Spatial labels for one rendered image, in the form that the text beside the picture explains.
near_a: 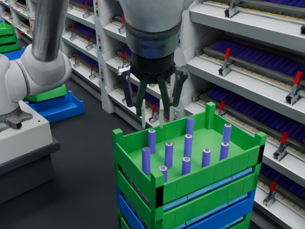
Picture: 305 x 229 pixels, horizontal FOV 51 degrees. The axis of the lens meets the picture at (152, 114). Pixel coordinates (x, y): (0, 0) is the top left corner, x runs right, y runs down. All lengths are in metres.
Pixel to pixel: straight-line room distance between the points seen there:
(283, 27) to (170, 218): 0.60
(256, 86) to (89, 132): 1.06
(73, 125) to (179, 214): 1.31
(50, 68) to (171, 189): 0.81
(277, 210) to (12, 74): 1.07
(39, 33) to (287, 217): 1.05
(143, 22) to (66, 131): 1.46
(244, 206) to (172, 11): 0.57
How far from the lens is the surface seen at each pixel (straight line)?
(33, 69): 1.33
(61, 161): 1.65
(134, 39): 0.51
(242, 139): 0.84
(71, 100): 2.20
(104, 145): 1.72
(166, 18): 0.47
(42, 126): 1.37
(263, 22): 1.02
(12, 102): 1.37
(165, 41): 0.50
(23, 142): 1.36
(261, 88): 1.07
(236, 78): 1.12
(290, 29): 0.97
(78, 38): 2.32
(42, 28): 1.20
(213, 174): 0.72
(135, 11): 0.46
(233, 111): 1.24
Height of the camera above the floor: 0.95
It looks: 28 degrees down
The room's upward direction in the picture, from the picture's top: straight up
